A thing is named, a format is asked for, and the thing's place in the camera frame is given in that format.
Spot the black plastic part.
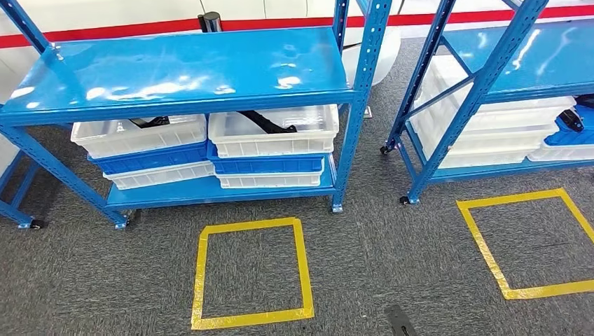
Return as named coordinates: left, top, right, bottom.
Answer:
left=128, top=115, right=172, bottom=130
left=238, top=109, right=298, bottom=135
left=558, top=93, right=594, bottom=134

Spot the blue steel shelf rack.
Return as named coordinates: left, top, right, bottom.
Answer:
left=0, top=134, right=48, bottom=231
left=379, top=0, right=594, bottom=207
left=0, top=0, right=394, bottom=232

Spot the large translucent white bin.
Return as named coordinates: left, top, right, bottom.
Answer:
left=410, top=54, right=577, bottom=169
left=0, top=134, right=20, bottom=178

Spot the red barrier belt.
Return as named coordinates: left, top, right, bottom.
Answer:
left=0, top=4, right=594, bottom=50

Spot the white car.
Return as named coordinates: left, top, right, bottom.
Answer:
left=0, top=0, right=594, bottom=105

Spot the black stanchion post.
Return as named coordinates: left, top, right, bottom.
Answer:
left=198, top=10, right=224, bottom=34

